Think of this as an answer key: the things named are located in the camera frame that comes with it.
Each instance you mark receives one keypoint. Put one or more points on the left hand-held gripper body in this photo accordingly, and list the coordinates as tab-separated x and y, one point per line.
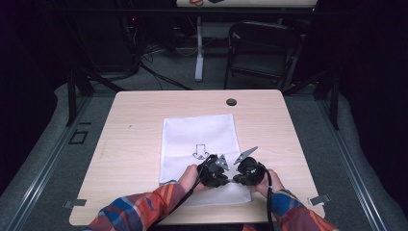
213	170

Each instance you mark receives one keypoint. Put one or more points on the white table leg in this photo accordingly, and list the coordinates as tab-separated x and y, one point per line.
199	54

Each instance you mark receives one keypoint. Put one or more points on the grey table bracket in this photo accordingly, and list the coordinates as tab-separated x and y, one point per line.
75	203
319	199

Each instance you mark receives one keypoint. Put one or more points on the person's left hand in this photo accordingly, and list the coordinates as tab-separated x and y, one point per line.
189	178

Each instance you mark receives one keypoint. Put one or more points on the grey metal floor rail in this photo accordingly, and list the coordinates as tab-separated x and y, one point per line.
352	166
48	160

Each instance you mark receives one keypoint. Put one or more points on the person's right hand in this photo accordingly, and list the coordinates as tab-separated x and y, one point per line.
272	184

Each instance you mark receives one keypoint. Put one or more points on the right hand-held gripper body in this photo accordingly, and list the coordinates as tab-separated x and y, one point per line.
251	170

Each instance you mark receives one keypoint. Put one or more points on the dark equipment cabinet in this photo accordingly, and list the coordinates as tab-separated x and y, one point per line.
106	45

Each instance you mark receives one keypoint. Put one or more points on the white cloth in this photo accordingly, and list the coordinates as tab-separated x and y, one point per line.
195	131

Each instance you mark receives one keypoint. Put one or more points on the black metal stand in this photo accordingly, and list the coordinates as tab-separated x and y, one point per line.
334	102
73	96

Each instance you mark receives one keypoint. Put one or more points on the black folding chair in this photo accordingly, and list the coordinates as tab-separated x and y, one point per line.
263	48

